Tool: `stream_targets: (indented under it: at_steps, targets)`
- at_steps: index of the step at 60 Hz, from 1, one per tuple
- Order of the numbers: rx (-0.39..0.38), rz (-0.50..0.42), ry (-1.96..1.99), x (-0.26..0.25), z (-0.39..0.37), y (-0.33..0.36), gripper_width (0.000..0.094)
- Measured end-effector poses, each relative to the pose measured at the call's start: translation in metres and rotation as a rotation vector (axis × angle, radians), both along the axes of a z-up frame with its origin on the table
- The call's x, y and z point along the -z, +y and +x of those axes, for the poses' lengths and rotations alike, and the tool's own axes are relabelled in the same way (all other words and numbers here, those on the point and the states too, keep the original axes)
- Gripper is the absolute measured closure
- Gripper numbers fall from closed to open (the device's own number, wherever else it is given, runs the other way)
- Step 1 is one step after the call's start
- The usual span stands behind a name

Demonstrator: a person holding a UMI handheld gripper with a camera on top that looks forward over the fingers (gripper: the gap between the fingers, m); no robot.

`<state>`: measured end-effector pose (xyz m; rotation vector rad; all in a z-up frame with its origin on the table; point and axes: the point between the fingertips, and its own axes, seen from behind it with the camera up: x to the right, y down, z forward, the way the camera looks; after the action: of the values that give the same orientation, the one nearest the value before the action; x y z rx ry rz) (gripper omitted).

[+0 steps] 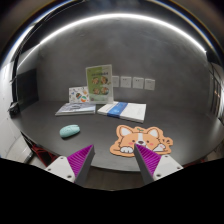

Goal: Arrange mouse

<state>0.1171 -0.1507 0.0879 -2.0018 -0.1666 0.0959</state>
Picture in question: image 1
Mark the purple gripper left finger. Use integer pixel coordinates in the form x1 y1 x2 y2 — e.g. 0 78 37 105
45 144 96 187

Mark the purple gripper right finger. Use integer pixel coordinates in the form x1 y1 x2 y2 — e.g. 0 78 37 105
133 143 184 185

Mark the orange corgi mouse pad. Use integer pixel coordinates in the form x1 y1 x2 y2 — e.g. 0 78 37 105
110 125 173 157

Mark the teal computer mouse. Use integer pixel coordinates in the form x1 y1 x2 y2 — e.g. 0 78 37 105
59 125 80 138

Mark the white book with blue band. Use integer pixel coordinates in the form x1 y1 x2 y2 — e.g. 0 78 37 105
97 102 146 123

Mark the grey magazine lying flat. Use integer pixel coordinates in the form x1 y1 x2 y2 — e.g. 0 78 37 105
55 103 96 116

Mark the small colourful card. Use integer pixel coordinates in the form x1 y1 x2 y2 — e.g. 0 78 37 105
69 86 89 103

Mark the green upright booklet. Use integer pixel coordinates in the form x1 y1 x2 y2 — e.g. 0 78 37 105
86 65 114 104

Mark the black monitor at left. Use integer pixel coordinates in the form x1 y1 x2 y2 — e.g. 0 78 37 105
16 69 39 111

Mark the curved ceiling light strip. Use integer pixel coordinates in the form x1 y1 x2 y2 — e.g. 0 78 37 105
6 12 208 68

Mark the white wall socket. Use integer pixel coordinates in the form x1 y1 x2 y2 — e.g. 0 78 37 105
112 76 119 87
120 76 132 88
132 77 144 89
145 79 155 90

